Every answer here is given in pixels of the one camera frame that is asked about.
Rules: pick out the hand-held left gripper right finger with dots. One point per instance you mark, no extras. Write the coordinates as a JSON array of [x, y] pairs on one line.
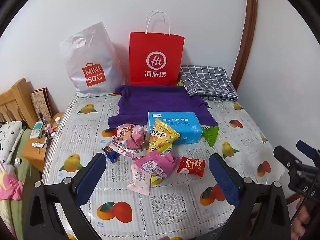
[[223, 180]]

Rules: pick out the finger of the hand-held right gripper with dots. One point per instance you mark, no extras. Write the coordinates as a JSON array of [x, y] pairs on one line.
[[306, 148], [287, 158]]

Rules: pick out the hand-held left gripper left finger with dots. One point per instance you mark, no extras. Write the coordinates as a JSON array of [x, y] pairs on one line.
[[91, 180]]

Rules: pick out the blue snack packet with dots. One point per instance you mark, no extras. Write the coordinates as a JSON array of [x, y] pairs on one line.
[[112, 156]]

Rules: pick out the red snack packet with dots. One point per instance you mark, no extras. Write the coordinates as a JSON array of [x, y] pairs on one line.
[[191, 166]]

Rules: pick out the green triangular snack packet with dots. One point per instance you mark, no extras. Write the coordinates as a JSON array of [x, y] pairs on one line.
[[211, 135]]

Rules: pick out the colourful cartoon snack packet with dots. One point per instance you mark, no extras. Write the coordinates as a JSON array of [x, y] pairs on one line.
[[130, 152]]

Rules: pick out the light pink snack packet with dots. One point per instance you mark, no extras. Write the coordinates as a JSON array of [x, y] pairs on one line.
[[138, 182]]

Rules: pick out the clear bag of pink sweets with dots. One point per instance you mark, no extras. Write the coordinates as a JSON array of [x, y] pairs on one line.
[[138, 137]]

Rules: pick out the yellow-green snack packet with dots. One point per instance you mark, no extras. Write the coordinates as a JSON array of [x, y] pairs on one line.
[[155, 180]]

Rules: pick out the magenta round-label snack packet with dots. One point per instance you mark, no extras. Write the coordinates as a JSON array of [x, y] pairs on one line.
[[155, 165]]

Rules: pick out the yellow snack packet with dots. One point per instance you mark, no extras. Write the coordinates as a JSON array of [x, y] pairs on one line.
[[162, 136]]

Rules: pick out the person's right hand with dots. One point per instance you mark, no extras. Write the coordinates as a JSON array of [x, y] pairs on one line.
[[301, 223]]

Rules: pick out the fruit-print tablecloth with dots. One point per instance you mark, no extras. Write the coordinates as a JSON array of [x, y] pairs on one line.
[[175, 205]]

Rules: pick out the white tube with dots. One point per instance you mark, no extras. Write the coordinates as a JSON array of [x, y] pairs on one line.
[[38, 144]]

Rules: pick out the wooden bedside table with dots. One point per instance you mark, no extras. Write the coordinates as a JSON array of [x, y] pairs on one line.
[[32, 155]]

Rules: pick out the blue tissue pack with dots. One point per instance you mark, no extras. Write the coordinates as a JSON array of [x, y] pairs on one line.
[[182, 127]]

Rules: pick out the green blanket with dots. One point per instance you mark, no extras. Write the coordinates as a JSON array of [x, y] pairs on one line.
[[23, 180]]

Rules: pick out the small white bottle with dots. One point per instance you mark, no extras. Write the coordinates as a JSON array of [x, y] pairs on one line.
[[58, 120]]

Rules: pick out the pink cloth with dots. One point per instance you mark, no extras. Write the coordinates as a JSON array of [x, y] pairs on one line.
[[11, 186]]

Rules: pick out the white floral pillow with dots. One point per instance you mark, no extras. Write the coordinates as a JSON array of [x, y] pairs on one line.
[[10, 140]]

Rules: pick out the brown patterned notebook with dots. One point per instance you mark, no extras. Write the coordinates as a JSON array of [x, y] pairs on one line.
[[41, 103]]

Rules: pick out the grey checked folded cloth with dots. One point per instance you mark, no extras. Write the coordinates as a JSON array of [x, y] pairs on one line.
[[207, 82]]

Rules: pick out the purple towel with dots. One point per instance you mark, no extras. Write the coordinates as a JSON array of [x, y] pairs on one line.
[[162, 100]]

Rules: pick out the yellow packet behind bag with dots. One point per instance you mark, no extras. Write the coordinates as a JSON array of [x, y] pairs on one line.
[[179, 82]]

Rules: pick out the wooden headboard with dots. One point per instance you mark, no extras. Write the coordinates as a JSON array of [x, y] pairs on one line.
[[17, 100]]

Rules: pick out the white plastic shopping bag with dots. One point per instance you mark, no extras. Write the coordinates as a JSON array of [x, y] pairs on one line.
[[92, 62]]

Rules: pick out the red paper bag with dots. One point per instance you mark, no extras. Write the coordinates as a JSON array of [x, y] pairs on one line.
[[156, 60]]

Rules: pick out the brown wooden door frame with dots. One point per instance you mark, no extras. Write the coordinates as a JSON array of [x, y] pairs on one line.
[[246, 30]]

